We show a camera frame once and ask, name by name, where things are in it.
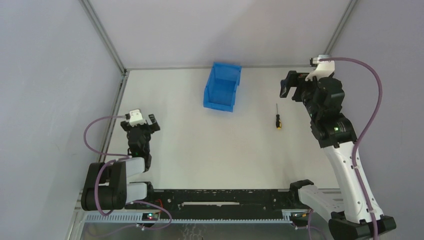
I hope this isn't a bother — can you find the black yellow screwdriver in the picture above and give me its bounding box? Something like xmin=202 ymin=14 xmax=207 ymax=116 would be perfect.
xmin=275 ymin=103 xmax=282 ymax=130

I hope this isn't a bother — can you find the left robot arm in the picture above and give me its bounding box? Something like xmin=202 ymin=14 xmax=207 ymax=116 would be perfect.
xmin=80 ymin=109 xmax=161 ymax=216

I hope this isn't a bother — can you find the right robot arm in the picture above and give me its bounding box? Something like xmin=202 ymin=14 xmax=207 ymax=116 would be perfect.
xmin=279 ymin=70 xmax=397 ymax=240

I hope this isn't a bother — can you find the blue plastic bin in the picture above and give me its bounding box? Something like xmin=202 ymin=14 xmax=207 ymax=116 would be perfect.
xmin=203 ymin=62 xmax=242 ymax=113

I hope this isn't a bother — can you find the small electronics board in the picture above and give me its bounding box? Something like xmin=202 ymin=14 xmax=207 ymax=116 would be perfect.
xmin=141 ymin=212 xmax=160 ymax=222

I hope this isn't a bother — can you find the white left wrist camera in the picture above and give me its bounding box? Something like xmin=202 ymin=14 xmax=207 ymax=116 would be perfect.
xmin=127 ymin=109 xmax=147 ymax=127

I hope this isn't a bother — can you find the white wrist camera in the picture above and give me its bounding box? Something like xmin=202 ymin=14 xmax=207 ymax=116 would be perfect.
xmin=305 ymin=54 xmax=335 ymax=81
xmin=127 ymin=109 xmax=147 ymax=127

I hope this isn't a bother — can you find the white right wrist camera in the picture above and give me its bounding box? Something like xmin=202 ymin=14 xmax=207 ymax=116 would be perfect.
xmin=305 ymin=54 xmax=335 ymax=81

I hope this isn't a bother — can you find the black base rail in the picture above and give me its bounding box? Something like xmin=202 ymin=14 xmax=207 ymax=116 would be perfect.
xmin=145 ymin=189 xmax=309 ymax=217

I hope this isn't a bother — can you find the grey slotted cable duct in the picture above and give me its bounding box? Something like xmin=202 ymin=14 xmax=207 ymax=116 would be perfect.
xmin=84 ymin=211 xmax=292 ymax=224

